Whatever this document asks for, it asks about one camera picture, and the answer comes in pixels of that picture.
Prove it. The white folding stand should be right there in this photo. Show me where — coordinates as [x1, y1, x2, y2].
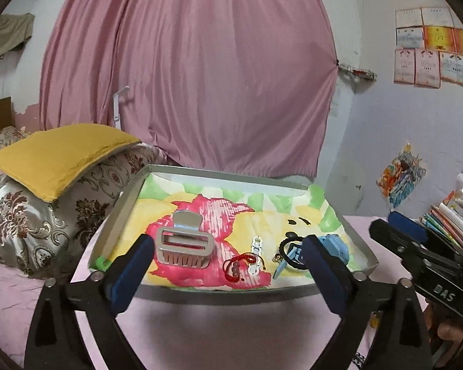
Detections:
[112, 86, 131, 130]

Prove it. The blue smartwatch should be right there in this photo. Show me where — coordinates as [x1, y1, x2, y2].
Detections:
[272, 234, 350, 280]

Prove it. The stack of books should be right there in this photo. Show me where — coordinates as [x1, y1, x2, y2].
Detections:
[419, 200, 463, 251]

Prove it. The black hair tie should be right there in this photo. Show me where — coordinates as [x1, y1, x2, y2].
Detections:
[273, 231, 313, 271]

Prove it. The olive hanging cloth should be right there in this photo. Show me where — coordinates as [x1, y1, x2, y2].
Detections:
[0, 13, 35, 62]

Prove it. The grey shallow box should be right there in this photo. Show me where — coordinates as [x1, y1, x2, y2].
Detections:
[88, 164, 379, 305]

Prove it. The wire wall rack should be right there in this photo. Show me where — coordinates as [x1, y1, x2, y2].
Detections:
[337, 63, 378, 81]

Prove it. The colourful paper wall decoration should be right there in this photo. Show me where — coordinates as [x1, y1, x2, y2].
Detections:
[376, 142, 427, 209]

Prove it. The colourful painted box liner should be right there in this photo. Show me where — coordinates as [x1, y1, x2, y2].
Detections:
[90, 173, 371, 290]

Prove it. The person's right hand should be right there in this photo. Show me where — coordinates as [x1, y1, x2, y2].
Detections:
[424, 302, 463, 345]

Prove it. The pink curtain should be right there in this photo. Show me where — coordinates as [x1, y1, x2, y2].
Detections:
[40, 0, 338, 180]

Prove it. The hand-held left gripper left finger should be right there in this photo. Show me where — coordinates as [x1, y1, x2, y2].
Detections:
[23, 234, 155, 370]

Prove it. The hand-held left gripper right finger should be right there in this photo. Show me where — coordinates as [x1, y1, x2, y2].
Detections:
[301, 234, 429, 370]

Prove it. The white hair clip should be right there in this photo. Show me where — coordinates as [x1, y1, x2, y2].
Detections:
[250, 235, 264, 276]

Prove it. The floral satin pillow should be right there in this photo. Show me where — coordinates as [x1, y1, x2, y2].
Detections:
[0, 142, 166, 278]

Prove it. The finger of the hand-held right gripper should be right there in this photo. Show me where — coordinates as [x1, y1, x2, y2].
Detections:
[369, 219, 429, 268]
[388, 211, 429, 243]

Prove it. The yellow pillow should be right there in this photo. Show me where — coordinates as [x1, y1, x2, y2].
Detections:
[0, 123, 141, 202]

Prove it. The pink bed sheet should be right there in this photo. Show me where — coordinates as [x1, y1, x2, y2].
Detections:
[0, 258, 78, 359]

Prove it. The beige floral quilt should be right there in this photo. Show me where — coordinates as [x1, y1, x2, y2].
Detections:
[0, 125, 27, 155]

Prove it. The red string bracelet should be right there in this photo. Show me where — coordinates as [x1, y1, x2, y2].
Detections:
[223, 252, 260, 283]

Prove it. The pink tablecloth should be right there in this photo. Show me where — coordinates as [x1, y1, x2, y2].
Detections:
[69, 216, 429, 370]

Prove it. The beige hair claw clip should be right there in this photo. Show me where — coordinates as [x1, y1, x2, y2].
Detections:
[155, 211, 214, 269]

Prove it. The group of wall certificates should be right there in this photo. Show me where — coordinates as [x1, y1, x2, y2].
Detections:
[394, 6, 463, 93]

